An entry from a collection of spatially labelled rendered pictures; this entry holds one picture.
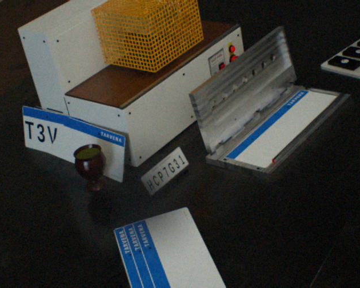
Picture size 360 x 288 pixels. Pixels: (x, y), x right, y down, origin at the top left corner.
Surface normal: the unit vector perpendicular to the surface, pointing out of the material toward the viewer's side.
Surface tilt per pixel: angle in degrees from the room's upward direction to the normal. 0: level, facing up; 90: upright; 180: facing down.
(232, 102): 81
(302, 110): 0
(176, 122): 90
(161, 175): 65
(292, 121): 0
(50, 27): 0
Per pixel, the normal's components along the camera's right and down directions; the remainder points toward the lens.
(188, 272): -0.18, -0.84
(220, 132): 0.73, 0.07
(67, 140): -0.68, 0.14
